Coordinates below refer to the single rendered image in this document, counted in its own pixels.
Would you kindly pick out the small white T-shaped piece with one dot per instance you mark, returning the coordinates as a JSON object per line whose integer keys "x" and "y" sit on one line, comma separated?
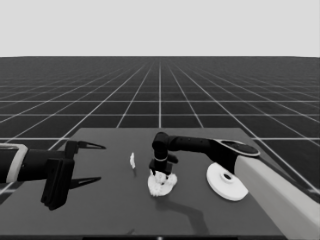
{"x": 132, "y": 161}

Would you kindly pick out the large thick white disc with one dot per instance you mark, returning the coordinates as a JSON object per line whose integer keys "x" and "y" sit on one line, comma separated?
{"x": 223, "y": 190}

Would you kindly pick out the white round carrier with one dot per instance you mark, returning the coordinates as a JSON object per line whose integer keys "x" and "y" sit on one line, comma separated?
{"x": 166, "y": 190}

